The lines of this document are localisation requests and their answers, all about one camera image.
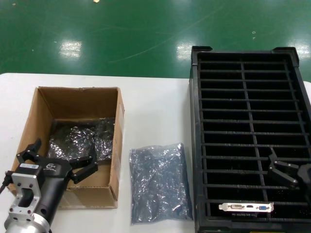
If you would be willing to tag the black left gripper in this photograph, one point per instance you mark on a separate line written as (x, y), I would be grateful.
(53, 179)

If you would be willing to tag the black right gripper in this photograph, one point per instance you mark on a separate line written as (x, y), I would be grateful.
(305, 174)

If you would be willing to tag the dark antistatic bubble bag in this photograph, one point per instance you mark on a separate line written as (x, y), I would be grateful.
(70, 143)

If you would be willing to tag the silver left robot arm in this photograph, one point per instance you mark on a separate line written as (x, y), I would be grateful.
(22, 224)

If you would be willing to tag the brown cardboard box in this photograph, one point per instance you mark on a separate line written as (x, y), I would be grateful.
(73, 102)

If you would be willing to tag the black slotted plastic container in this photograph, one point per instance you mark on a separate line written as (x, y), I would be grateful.
(194, 121)

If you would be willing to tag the crumpled grey antistatic bag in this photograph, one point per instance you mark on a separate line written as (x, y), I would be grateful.
(160, 182)

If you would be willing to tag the graphics card with silver bracket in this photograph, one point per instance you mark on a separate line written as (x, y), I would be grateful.
(243, 207)

